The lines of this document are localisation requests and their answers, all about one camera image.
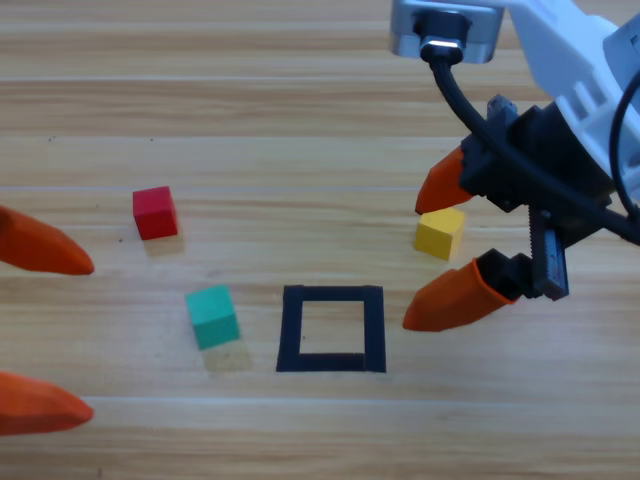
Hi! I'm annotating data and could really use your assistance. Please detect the green wooden cube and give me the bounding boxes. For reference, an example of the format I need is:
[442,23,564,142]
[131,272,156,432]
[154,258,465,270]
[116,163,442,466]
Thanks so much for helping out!
[185,284,241,351]

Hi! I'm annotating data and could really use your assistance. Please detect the red wooden cube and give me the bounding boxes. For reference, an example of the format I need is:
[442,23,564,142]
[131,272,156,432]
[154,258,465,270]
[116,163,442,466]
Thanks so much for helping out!
[132,185,180,241]

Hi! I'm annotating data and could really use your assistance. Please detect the yellow wooden cube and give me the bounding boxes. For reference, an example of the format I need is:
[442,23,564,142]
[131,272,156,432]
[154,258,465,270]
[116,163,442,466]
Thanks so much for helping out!
[414,207,467,262]

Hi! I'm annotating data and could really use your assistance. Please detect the black tape square outline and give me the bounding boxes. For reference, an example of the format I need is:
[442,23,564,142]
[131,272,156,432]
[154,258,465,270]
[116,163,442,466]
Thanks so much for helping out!
[275,284,388,375]

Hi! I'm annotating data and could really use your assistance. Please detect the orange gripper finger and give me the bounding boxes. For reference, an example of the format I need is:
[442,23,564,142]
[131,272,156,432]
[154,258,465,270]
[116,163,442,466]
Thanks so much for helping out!
[0,204,96,277]
[0,370,95,438]
[414,148,474,215]
[402,248,539,333]

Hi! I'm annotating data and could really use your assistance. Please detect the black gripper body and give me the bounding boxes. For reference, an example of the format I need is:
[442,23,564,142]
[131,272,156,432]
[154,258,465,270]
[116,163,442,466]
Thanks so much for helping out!
[459,94,616,304]

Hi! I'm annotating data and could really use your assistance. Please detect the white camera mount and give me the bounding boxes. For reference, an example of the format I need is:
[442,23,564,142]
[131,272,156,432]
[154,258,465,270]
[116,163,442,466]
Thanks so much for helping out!
[502,0,617,176]

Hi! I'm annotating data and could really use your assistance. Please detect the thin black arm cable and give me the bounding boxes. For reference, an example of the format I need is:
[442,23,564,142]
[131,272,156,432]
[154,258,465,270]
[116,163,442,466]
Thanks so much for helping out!
[609,74,640,214]

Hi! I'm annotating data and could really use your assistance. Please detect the thick black camera cable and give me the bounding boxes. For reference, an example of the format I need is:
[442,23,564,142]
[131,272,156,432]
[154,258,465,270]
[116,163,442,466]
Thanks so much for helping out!
[412,9,640,247]

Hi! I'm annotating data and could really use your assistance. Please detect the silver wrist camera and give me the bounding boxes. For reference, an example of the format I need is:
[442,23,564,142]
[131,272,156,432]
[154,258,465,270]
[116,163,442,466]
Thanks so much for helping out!
[388,0,505,65]

